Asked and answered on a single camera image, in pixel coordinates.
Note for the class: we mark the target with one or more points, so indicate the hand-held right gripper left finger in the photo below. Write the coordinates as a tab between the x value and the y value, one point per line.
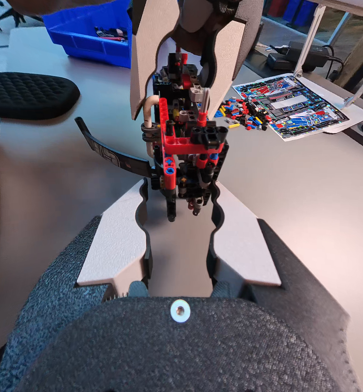
114	245

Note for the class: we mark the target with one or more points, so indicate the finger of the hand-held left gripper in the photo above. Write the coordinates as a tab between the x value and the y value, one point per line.
147	36
230	52

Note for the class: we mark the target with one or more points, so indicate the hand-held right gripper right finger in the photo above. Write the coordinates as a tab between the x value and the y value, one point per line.
245	245

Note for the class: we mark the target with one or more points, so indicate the lego car chassis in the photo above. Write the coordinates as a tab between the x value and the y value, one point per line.
181	144

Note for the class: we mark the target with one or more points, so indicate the pile of mixed lego pieces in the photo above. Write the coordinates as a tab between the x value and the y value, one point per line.
245	115

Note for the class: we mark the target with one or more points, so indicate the small black charger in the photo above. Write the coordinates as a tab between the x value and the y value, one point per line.
278	61

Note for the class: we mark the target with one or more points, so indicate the large black power adapter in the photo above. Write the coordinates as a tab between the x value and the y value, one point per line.
310	52

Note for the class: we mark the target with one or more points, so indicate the blue storage bin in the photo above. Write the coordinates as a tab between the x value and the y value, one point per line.
77	43

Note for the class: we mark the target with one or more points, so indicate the holographic sticker sheet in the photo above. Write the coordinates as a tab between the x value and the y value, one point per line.
294	107

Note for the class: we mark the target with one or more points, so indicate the wooden beam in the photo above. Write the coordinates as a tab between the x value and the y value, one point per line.
359	55

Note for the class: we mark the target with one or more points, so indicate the black chair armrest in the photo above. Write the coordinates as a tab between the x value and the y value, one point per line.
28	95

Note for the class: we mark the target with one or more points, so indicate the black chair base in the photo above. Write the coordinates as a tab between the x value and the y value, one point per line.
10	17

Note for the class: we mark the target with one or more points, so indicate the white desk stand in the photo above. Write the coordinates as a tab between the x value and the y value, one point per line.
357	115

